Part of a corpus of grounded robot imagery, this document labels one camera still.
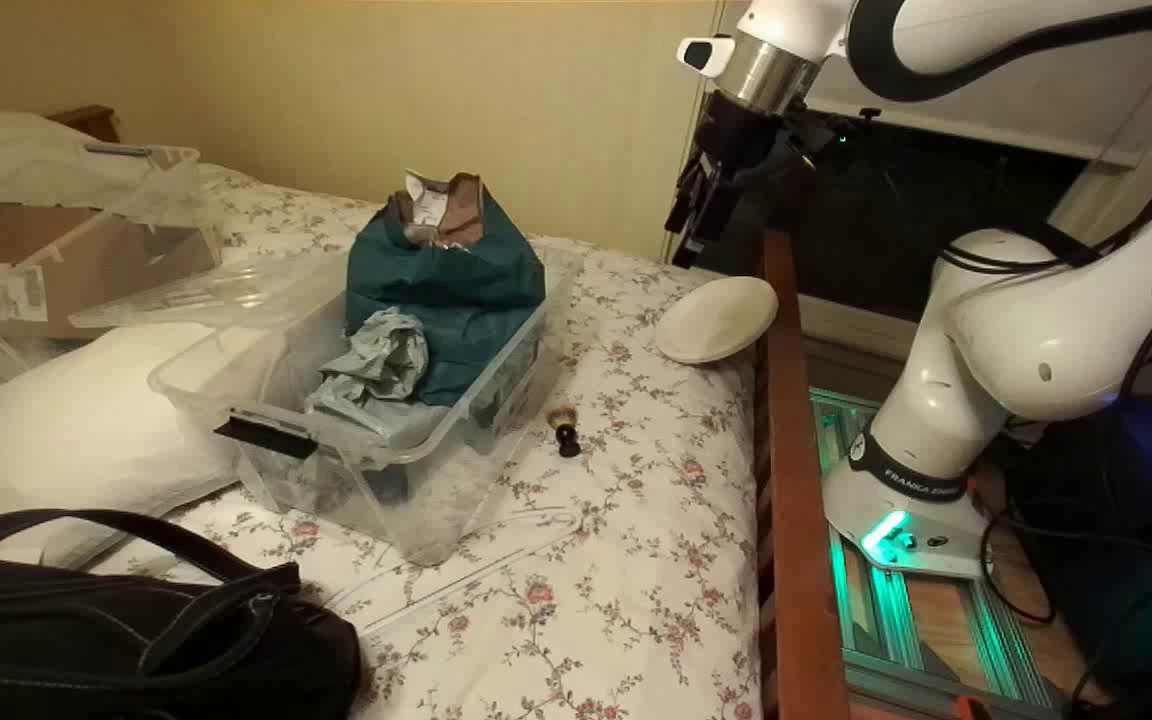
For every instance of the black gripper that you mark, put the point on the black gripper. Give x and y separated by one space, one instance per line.
736 186

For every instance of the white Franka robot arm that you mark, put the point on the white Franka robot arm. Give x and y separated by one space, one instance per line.
1042 334

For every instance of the teal clothing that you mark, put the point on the teal clothing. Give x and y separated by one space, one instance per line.
468 294

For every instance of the clear plastic container box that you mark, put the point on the clear plastic container box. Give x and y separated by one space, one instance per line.
383 515

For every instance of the dark equipment box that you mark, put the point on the dark equipment box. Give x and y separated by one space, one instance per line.
1137 533

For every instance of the brown cardboard box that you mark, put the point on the brown cardboard box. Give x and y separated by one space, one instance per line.
71 244

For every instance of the white oval object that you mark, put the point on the white oval object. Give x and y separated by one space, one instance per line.
718 321

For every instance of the dark cabinet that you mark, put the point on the dark cabinet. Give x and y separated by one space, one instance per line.
896 227

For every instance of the white furniture panel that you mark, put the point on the white furniture panel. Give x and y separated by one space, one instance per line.
977 127

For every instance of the small dark bottle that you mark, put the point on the small dark bottle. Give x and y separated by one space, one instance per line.
565 434

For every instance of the crumpled brown white paper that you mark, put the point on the crumpled brown white paper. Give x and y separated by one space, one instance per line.
436 212

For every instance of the grey-blue crumpled cloth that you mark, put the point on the grey-blue crumpled cloth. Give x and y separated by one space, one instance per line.
383 360

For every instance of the floral bedsheet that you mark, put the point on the floral bedsheet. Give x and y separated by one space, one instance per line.
601 601

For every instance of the metal robot mounting platform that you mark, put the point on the metal robot mounting platform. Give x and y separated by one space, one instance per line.
881 624

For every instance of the small orange object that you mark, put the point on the small orange object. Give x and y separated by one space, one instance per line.
975 709

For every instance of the white pillow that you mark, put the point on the white pillow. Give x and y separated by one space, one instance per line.
97 425

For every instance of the clear plastic bag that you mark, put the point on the clear plastic bag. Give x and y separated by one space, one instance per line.
16 153

